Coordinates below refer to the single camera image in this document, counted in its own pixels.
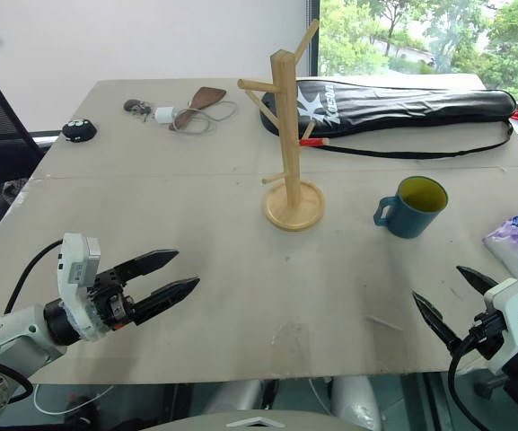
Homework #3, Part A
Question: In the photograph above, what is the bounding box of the blue mug yellow inside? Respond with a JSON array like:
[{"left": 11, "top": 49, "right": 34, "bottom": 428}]
[{"left": 373, "top": 175, "right": 449, "bottom": 240}]

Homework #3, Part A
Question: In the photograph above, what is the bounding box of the black racket bag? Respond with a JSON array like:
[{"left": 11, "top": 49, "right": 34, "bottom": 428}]
[{"left": 259, "top": 77, "right": 518, "bottom": 160}]

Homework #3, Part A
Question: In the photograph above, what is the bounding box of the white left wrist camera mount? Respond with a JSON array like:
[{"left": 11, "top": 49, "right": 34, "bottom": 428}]
[{"left": 55, "top": 233, "right": 108, "bottom": 343}]

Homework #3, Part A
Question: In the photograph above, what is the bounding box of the purple tissue pack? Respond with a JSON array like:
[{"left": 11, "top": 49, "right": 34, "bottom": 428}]
[{"left": 482, "top": 206, "right": 518, "bottom": 281}]

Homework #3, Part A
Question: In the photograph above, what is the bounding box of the dark key bunch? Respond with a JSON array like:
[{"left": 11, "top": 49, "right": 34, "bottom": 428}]
[{"left": 122, "top": 99, "right": 154, "bottom": 119}]

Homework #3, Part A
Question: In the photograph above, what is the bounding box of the grey charger cable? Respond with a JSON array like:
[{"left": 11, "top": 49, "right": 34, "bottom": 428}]
[{"left": 170, "top": 100, "right": 240, "bottom": 136}]

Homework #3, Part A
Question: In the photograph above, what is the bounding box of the wooden mug tree stand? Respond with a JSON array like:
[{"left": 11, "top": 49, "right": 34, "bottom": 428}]
[{"left": 237, "top": 18, "right": 327, "bottom": 233}]

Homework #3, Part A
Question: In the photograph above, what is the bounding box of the grey torso with white chevron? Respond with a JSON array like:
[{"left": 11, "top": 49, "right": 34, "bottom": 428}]
[{"left": 140, "top": 406, "right": 346, "bottom": 431}]

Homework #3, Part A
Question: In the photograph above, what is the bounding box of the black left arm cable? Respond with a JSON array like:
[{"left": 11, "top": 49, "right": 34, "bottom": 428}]
[{"left": 4, "top": 240, "right": 65, "bottom": 315}]

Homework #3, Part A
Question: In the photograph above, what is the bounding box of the grey rounded shape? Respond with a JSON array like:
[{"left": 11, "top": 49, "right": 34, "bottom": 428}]
[{"left": 331, "top": 375, "right": 382, "bottom": 431}]

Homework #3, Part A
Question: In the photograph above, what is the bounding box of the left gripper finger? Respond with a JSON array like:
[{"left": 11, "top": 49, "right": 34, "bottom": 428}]
[
  {"left": 132, "top": 277, "right": 201, "bottom": 327},
  {"left": 114, "top": 249, "right": 180, "bottom": 289}
]

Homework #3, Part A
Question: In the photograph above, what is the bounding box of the brown wooden spatula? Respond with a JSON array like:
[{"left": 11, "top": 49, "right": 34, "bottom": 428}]
[{"left": 169, "top": 86, "right": 228, "bottom": 132}]

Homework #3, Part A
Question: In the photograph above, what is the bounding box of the thin white cable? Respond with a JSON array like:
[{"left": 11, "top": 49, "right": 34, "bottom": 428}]
[{"left": 33, "top": 383, "right": 115, "bottom": 415}]

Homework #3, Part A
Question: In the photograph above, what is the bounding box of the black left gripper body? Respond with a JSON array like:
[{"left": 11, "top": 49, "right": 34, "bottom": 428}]
[{"left": 88, "top": 267, "right": 137, "bottom": 332}]

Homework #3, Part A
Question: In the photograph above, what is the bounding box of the dark window frame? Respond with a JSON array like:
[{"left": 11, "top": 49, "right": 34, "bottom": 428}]
[{"left": 306, "top": 0, "right": 322, "bottom": 78}]

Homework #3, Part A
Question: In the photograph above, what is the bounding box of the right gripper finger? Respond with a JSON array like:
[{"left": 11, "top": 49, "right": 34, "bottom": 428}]
[
  {"left": 411, "top": 290, "right": 463, "bottom": 357},
  {"left": 455, "top": 265, "right": 500, "bottom": 294}
]

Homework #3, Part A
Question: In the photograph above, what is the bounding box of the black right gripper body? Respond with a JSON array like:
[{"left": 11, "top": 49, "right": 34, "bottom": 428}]
[{"left": 466, "top": 310, "right": 509, "bottom": 361}]

